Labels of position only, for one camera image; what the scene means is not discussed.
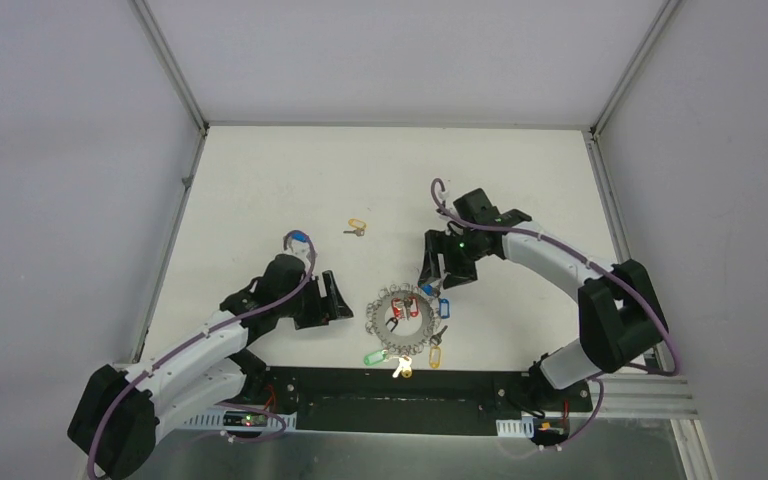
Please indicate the right white cable duct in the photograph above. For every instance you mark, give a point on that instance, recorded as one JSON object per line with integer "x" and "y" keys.
{"x": 516, "y": 428}

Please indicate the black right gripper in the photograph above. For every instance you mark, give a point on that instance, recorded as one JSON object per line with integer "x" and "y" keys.
{"x": 435, "y": 242}

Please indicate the green key tag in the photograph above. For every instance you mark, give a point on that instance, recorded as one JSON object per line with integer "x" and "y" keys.
{"x": 376, "y": 357}

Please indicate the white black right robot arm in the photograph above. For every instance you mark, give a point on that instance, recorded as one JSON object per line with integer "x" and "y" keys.
{"x": 619, "y": 317}

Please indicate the loose blue tag key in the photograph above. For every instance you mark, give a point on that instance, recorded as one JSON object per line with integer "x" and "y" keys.
{"x": 295, "y": 240}

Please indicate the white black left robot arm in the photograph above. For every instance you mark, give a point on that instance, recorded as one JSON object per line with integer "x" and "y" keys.
{"x": 124, "y": 413}

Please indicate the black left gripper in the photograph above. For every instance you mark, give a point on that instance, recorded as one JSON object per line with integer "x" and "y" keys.
{"x": 319, "y": 300}

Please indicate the black mounting base plate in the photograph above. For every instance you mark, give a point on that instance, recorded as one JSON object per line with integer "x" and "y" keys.
{"x": 430, "y": 402}

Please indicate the red key tag upper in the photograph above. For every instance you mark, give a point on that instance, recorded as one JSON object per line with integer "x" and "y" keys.
{"x": 405, "y": 307}

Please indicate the white cable duct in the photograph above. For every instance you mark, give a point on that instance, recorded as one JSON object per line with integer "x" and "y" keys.
{"x": 247, "y": 421}
{"x": 516, "y": 428}

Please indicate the left white cable duct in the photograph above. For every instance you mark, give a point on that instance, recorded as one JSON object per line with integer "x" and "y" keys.
{"x": 247, "y": 421}

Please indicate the blue tag key lower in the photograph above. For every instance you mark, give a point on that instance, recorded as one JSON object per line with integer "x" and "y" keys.
{"x": 444, "y": 308}

